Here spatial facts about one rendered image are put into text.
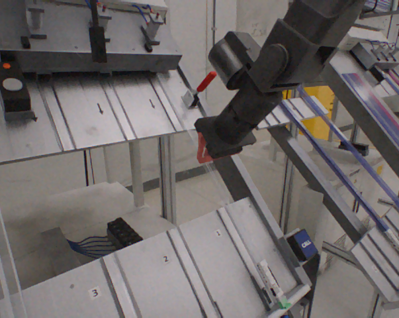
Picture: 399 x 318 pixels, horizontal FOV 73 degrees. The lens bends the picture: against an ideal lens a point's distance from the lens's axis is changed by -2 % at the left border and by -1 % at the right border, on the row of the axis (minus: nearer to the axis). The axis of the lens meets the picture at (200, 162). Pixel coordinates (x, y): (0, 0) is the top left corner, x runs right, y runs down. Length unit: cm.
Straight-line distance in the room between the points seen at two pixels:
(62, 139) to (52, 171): 180
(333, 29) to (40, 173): 213
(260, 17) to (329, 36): 120
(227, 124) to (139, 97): 24
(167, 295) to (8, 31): 48
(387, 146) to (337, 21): 94
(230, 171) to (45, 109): 37
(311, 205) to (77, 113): 59
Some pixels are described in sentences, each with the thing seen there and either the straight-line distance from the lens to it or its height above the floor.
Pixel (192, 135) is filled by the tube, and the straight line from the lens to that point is 54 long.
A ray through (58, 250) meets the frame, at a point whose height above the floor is 66.
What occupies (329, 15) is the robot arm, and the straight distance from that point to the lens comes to 34.
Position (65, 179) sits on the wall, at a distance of 233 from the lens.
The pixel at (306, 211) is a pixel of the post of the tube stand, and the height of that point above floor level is 75.
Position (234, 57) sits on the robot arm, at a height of 112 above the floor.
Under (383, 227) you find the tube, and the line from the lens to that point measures 71.
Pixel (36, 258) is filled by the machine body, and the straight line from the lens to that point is 90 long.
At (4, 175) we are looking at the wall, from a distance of 226.
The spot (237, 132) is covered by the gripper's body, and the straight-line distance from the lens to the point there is 43.
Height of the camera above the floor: 111
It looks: 19 degrees down
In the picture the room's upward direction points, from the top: straight up
